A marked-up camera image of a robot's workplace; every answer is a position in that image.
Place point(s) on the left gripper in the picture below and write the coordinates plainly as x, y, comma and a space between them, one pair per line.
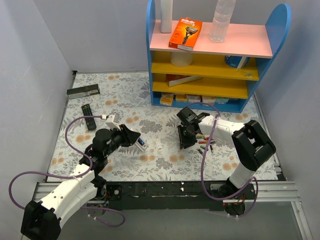
126, 137

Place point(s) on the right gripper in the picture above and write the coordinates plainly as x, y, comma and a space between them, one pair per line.
186, 132

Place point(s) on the blue battery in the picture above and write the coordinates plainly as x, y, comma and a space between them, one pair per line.
141, 142

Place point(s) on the white remote control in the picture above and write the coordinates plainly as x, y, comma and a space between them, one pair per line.
141, 148

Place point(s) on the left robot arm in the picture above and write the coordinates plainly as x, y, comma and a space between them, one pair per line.
44, 219

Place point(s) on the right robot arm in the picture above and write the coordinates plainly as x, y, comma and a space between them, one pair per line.
252, 144

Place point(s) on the green soap pack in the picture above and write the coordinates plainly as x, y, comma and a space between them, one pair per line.
221, 100

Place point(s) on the floral table cloth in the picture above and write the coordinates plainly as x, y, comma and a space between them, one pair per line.
128, 96

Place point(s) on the black rectangular box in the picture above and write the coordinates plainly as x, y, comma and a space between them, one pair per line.
84, 91

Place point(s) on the red white book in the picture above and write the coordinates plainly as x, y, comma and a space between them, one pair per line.
176, 79

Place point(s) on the blue yellow pink shelf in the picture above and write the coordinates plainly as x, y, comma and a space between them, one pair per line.
261, 43

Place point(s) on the white cylinder roll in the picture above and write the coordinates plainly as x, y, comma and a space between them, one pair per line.
181, 59

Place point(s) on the blue white cup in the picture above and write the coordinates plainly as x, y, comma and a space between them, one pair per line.
236, 62

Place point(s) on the orange razor box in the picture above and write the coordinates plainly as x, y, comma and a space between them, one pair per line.
185, 35

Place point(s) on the clear plastic water bottle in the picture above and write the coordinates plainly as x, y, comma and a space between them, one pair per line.
221, 20

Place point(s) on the white tall bottle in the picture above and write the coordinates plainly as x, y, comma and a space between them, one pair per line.
166, 11

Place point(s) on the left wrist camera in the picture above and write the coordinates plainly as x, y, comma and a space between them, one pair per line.
112, 122

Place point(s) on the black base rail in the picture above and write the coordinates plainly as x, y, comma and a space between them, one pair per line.
157, 195

